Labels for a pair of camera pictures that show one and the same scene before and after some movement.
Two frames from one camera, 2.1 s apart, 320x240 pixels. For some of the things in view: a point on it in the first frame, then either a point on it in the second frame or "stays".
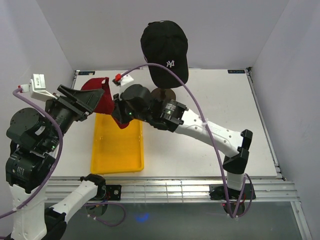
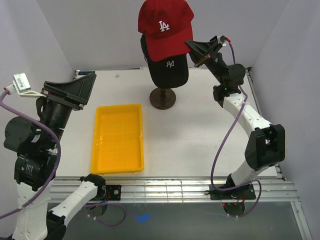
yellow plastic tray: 115,150 stays
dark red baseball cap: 106,104 → 167,25
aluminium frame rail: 187,190 stays
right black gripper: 117,109 → 199,49
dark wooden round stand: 163,94 stays
